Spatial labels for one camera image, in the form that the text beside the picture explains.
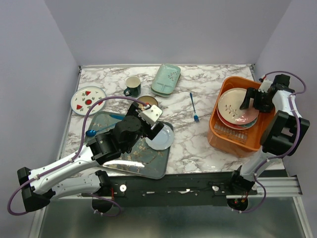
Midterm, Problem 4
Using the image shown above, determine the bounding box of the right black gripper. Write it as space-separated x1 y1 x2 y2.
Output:
240 88 273 114

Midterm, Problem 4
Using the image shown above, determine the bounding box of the pink and cream plate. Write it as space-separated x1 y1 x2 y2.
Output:
217 88 259 125

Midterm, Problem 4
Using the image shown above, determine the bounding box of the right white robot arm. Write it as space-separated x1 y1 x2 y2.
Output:
228 71 310 194

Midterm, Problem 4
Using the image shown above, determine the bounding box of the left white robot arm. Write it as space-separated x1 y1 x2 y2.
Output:
17 101 164 213

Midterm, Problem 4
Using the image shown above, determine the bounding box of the orange plastic bin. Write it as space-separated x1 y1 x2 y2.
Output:
207 76 275 158

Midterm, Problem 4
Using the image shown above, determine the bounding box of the light blue scalloped plate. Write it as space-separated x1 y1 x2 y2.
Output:
146 124 174 150

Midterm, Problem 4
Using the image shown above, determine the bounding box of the brown cream bowl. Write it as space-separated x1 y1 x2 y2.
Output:
137 96 159 107

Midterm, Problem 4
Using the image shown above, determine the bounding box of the floral blossom tray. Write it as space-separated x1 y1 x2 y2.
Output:
88 111 170 179

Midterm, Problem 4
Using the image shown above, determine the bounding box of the lower mint rectangular dish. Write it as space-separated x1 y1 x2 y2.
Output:
151 75 180 98

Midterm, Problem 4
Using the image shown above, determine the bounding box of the mint rectangular dish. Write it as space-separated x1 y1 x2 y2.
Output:
151 75 180 98
151 64 181 95

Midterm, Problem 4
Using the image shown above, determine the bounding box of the dark green mug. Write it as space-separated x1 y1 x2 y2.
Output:
123 76 141 98

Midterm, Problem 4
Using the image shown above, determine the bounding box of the blue plastic fork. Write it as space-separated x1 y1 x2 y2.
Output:
190 92 200 123

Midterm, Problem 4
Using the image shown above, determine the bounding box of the upper mint rectangular dish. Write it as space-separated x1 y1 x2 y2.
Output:
151 64 181 95

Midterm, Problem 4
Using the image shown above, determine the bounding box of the blue metallic spoon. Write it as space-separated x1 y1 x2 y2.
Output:
85 123 116 137

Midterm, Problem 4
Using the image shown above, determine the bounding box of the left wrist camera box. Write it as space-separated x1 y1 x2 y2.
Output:
138 105 163 125

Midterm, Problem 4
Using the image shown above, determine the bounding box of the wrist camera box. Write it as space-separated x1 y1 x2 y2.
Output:
138 105 163 125
258 79 273 93

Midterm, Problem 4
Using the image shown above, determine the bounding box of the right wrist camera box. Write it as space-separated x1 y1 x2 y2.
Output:
258 79 273 93

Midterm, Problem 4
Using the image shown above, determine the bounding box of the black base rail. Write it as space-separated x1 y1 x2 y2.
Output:
95 172 257 207

